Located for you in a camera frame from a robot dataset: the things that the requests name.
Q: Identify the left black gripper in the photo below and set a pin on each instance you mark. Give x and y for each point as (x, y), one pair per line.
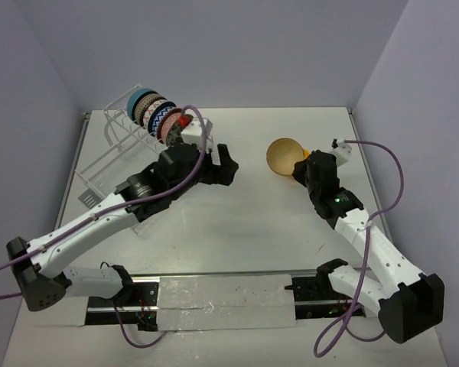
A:
(211, 168)

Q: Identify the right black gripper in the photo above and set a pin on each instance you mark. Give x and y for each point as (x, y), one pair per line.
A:
(298, 171)

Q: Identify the tan beige bowl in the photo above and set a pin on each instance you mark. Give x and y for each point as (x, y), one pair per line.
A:
(282, 155)

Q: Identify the black white floral bowl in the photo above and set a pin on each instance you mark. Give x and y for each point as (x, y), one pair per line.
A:
(174, 133)

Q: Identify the blue triangle pattern bowl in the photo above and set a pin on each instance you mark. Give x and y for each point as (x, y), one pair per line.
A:
(157, 116)

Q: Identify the dark brown cream bowl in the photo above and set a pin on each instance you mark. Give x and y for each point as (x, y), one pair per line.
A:
(144, 103)

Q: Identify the teal blue bowl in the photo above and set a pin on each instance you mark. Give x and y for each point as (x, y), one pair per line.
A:
(135, 98)

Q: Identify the orange red patterned bowl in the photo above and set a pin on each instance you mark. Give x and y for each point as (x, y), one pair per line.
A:
(167, 122)

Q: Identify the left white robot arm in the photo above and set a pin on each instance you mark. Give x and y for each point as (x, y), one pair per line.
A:
(42, 267)

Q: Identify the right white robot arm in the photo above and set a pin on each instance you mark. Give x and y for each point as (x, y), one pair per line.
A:
(406, 301)

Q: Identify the silver tape sheet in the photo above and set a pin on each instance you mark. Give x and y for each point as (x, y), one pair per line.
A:
(225, 303)

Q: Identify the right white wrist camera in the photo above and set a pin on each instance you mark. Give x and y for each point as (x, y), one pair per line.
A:
(341, 151)

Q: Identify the white wire dish rack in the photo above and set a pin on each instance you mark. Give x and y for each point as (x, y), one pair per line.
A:
(130, 150)

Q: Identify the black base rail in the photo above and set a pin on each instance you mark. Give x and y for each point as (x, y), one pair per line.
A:
(140, 310)

